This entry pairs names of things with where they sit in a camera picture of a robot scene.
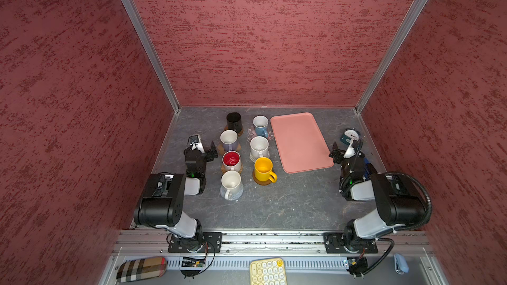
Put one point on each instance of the plaid glasses case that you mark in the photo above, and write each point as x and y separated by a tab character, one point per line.
142	269

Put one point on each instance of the yellow mug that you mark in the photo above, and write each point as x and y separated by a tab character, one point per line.
263	169

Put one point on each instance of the black mug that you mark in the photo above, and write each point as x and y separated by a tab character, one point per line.
234	122

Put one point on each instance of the blue stapler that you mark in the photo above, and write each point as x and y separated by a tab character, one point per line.
369	169

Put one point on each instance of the light blue mouse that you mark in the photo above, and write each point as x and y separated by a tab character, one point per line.
400	264

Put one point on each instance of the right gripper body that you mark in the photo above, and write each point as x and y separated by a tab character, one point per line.
338	159

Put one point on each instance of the grey round coaster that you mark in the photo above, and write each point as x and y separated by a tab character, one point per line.
231	194

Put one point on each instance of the paw print cork coaster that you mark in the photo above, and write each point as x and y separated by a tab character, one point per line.
239	147

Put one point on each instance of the white mug back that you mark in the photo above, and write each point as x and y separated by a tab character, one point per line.
259	148

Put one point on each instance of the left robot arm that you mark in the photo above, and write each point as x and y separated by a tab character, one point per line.
161	203

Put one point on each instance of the purple mug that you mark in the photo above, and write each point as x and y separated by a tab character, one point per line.
229	140

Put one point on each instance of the yellow keypad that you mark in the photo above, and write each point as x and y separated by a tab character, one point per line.
268	271

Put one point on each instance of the brown wooden round coaster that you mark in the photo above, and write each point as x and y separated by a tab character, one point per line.
261	183

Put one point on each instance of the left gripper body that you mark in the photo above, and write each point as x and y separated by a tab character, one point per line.
207	157

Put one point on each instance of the pink tray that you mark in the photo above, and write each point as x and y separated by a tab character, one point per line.
300	143

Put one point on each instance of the red inside white mug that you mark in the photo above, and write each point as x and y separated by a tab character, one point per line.
231	158

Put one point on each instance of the dark glossy brown coaster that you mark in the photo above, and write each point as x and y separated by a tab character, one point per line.
239	134

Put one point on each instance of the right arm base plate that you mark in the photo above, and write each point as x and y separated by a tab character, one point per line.
335	242

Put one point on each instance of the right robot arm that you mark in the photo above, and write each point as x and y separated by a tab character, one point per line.
401	202

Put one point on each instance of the pink flower coaster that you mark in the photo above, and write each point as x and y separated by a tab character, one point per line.
252	133

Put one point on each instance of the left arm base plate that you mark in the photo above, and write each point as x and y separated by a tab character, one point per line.
212	241

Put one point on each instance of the blue mug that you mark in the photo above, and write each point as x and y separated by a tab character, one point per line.
260	124

